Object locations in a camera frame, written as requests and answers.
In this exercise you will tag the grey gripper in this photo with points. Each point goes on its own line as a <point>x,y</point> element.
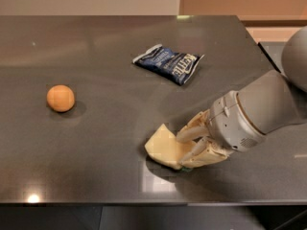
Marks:
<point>230,123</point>

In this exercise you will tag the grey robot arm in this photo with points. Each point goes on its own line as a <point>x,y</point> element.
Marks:
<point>278,98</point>

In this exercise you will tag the orange ball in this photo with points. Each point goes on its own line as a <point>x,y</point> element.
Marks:
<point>60,98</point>

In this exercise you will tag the blue chip bag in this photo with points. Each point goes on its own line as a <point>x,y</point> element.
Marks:
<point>176,67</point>

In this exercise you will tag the yellow wavy sponge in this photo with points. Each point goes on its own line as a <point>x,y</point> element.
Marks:
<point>164,148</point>

